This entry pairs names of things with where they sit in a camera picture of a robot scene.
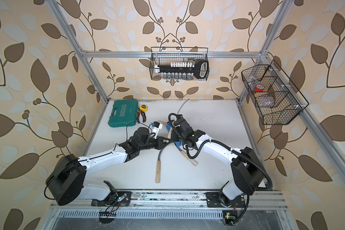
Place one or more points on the right black wire basket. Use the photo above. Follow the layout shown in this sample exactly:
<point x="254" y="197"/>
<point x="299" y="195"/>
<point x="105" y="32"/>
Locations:
<point x="281" y="101"/>

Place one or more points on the rear black wire basket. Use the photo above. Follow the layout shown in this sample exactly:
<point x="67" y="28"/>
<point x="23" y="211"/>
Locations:
<point x="161" y="55"/>

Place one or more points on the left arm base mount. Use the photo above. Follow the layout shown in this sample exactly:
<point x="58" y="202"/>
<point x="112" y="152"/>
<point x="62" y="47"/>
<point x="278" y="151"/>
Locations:
<point x="113" y="197"/>

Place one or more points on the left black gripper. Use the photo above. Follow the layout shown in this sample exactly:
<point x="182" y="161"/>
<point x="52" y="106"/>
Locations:
<point x="159" y="142"/>

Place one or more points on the red handled pliers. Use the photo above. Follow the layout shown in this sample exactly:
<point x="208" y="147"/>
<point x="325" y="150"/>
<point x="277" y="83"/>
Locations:
<point x="141" y="114"/>

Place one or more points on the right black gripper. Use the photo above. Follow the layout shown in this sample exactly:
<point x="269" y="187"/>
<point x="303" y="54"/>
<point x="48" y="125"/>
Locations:
<point x="174" y="135"/>

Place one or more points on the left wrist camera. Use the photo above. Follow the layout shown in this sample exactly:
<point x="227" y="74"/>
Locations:
<point x="155" y="128"/>

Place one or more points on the red item in basket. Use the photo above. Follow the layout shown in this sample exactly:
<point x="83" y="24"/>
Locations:
<point x="259" y="88"/>

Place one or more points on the green plastic tool case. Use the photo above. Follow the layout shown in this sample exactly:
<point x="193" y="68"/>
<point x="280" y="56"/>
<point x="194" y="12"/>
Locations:
<point x="124" y="113"/>

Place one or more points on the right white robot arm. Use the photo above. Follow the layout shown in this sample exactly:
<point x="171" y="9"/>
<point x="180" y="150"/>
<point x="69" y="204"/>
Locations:
<point x="248" y="173"/>

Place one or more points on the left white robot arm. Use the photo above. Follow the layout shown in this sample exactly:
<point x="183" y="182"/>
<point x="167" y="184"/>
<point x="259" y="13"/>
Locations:
<point x="68" y="179"/>

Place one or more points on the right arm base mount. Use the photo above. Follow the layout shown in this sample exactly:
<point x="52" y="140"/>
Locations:
<point x="217" y="199"/>

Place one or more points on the yellow tape measure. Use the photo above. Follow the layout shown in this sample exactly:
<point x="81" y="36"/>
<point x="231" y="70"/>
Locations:
<point x="143" y="108"/>

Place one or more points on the blue grey microfiber rag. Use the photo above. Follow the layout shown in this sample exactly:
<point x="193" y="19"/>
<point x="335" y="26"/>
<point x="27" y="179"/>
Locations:
<point x="176" y="139"/>

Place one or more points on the black wire basket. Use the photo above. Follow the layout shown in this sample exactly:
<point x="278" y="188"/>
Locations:
<point x="161" y="55"/>
<point x="281" y="101"/>

